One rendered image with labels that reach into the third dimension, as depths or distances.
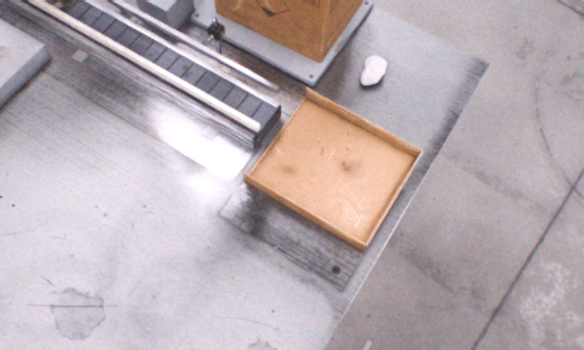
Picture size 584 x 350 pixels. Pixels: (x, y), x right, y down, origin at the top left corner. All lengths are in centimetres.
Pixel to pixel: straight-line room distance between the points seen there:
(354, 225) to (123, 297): 49
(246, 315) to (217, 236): 17
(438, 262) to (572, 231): 53
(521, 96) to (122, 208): 179
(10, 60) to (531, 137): 188
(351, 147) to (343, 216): 17
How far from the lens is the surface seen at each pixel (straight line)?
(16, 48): 149
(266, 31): 141
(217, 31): 129
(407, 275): 209
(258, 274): 117
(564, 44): 283
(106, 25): 147
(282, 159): 126
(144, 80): 138
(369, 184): 126
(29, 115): 144
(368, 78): 137
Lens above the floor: 196
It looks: 64 degrees down
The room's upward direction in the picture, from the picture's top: 5 degrees clockwise
